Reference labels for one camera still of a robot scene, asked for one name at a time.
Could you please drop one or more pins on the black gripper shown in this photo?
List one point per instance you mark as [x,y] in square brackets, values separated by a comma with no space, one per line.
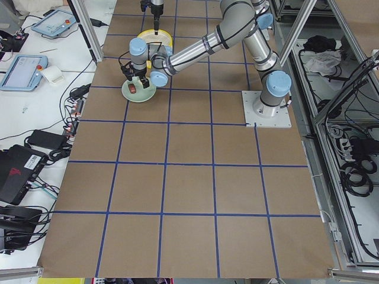
[139,72]
[156,11]

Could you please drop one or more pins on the yellow steamer layer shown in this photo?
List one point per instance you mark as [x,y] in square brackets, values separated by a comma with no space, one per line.
[162,36]

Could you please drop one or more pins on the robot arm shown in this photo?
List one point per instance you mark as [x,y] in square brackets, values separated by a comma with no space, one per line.
[157,2]
[153,63]

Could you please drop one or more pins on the brown bun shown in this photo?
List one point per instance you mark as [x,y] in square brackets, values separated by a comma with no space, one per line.
[132,88]

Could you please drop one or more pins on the light green plate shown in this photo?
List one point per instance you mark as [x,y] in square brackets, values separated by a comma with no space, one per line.
[142,94]

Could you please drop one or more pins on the far teach pendant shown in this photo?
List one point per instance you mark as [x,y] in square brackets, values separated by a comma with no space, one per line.
[54,24]

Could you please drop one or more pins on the teach pendant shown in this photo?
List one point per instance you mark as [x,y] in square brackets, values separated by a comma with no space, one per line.
[24,73]
[54,24]

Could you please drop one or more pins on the black power adapter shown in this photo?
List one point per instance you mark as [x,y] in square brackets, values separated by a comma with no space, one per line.
[47,140]

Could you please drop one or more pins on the near teach pendant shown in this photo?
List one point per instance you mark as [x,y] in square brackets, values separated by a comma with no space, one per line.
[24,73]

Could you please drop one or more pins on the black computer box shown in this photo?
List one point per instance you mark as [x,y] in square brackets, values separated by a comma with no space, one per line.
[19,166]

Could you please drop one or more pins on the aluminium frame post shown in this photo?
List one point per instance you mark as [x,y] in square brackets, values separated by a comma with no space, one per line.
[82,18]

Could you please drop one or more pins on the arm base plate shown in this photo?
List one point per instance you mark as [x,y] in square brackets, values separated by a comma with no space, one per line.
[259,115]

